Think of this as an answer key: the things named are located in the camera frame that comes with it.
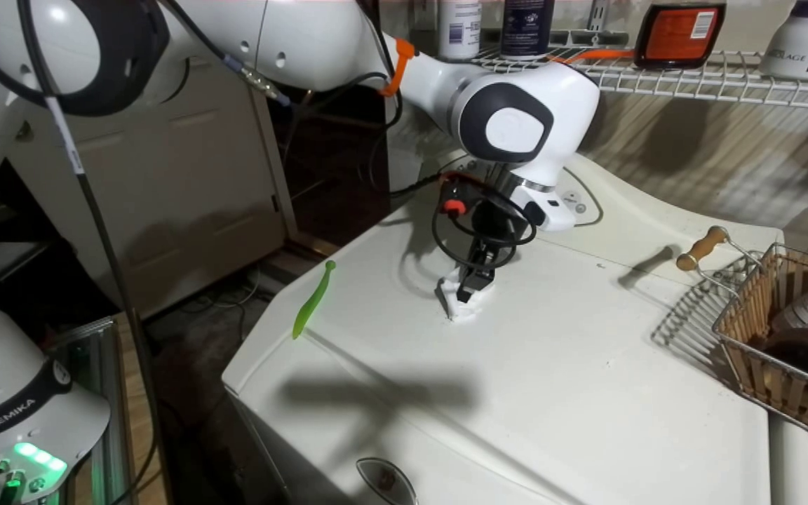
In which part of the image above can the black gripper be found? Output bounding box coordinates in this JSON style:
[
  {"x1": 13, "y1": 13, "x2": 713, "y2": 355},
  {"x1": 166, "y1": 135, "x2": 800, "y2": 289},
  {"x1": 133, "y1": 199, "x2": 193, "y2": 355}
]
[{"x1": 454, "y1": 195, "x2": 520, "y2": 304}]

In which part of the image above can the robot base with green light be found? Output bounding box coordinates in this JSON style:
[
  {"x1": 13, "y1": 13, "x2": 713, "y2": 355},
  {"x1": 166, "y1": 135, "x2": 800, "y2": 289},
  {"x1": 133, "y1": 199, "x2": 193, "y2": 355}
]
[{"x1": 0, "y1": 387, "x2": 113, "y2": 505}]

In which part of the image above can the white washing machine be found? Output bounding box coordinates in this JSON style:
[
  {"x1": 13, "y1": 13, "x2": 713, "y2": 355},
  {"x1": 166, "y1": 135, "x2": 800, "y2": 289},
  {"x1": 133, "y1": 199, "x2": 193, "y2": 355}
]
[{"x1": 218, "y1": 152, "x2": 808, "y2": 505}]

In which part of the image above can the green plastic strip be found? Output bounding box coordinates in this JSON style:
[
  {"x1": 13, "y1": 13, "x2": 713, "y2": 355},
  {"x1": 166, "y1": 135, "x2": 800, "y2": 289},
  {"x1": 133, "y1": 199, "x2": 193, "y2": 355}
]
[{"x1": 288, "y1": 258, "x2": 339, "y2": 341}]

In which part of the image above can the white lotion bottle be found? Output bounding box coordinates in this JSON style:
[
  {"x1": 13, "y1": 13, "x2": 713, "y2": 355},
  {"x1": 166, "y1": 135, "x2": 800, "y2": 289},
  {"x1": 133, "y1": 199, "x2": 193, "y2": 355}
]
[{"x1": 434, "y1": 0, "x2": 485, "y2": 60}]

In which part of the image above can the dark jar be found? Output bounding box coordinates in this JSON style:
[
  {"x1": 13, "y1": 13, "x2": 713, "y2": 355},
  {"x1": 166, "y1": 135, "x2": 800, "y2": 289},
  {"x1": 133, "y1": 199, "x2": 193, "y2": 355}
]
[{"x1": 499, "y1": 0, "x2": 558, "y2": 59}]

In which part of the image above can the wicker basket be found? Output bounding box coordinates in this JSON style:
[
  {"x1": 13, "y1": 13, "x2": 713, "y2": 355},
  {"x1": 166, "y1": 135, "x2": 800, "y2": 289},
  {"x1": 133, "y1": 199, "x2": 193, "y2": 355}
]
[{"x1": 713, "y1": 244, "x2": 808, "y2": 449}]

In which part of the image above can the orange black package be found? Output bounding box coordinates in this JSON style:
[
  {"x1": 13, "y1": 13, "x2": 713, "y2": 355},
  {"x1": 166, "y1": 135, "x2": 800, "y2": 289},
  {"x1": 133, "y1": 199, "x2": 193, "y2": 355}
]
[{"x1": 632, "y1": 0, "x2": 729, "y2": 70}]

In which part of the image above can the cream door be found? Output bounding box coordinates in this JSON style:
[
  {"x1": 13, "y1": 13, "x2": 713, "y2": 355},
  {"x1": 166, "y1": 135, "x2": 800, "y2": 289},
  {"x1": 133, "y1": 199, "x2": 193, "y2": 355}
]
[{"x1": 6, "y1": 52, "x2": 297, "y2": 321}]

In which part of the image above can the wooden platform board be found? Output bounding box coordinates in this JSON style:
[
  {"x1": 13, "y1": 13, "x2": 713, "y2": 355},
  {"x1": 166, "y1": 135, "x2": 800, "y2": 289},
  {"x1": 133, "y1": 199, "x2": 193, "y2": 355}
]
[{"x1": 106, "y1": 304, "x2": 171, "y2": 505}]

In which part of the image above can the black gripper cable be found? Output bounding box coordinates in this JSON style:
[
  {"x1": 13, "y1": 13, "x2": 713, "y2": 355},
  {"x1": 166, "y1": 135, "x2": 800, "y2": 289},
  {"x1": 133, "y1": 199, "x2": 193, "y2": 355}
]
[{"x1": 430, "y1": 170, "x2": 545, "y2": 271}]

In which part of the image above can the red cable clip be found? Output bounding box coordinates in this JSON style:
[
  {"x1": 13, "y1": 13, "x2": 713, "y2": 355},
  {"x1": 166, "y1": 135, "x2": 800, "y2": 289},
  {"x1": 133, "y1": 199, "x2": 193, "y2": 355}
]
[{"x1": 441, "y1": 194, "x2": 472, "y2": 222}]

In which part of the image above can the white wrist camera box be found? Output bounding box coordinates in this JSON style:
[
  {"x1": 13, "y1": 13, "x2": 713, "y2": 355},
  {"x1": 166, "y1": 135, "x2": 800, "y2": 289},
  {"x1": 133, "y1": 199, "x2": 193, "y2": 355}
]
[{"x1": 513, "y1": 170, "x2": 586, "y2": 234}]

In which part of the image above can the metal wire rack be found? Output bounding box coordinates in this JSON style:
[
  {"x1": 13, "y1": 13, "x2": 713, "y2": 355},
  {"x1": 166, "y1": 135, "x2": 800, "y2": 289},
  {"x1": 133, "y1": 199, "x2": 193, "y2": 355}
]
[{"x1": 647, "y1": 250, "x2": 774, "y2": 379}]

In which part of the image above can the wooden handle tool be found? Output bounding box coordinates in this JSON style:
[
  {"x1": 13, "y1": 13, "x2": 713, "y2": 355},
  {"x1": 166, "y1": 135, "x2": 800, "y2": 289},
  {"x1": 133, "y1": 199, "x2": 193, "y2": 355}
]
[{"x1": 673, "y1": 225, "x2": 734, "y2": 275}]

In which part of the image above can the orange arm strap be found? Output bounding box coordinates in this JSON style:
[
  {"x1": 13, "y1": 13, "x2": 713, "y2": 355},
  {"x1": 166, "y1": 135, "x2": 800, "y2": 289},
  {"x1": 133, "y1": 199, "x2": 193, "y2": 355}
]
[{"x1": 381, "y1": 37, "x2": 417, "y2": 97}]

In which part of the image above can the white wire shelf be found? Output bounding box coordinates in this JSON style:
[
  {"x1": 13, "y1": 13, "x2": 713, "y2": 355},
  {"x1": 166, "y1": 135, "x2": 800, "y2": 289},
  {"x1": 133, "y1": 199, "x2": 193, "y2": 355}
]
[{"x1": 416, "y1": 49, "x2": 808, "y2": 115}]

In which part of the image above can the long black arm cable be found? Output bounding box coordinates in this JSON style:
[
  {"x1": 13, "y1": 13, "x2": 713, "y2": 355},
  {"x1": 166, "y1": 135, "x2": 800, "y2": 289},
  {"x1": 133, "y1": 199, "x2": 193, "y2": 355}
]
[{"x1": 12, "y1": 0, "x2": 175, "y2": 505}]

